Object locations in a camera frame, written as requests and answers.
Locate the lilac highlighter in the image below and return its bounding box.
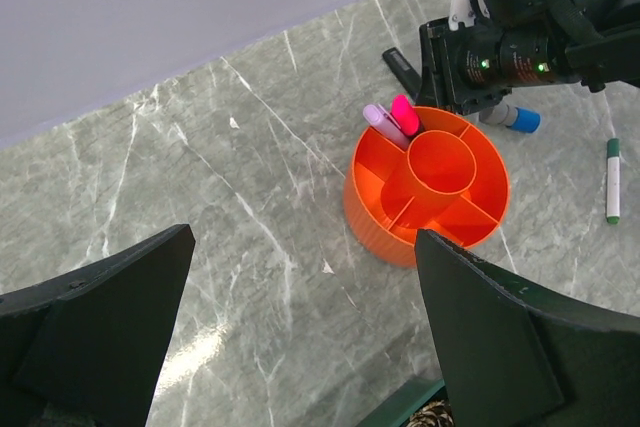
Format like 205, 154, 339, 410
363, 104, 410, 151

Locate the white green marker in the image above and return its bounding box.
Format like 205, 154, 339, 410
606, 138, 621, 225

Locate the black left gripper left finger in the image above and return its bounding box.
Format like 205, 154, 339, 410
1, 224, 195, 426

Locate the pink black highlighter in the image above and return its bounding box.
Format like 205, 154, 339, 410
391, 95, 423, 139

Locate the green compartment tray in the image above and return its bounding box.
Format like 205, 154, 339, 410
357, 377, 447, 427

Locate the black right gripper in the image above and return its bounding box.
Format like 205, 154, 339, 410
382, 0, 607, 115

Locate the orange round pen holder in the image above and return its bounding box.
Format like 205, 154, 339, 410
343, 107, 510, 267

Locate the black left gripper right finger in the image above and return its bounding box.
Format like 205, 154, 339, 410
415, 230, 639, 426

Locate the brown patterned rolled band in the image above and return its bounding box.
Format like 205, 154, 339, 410
406, 400, 455, 427

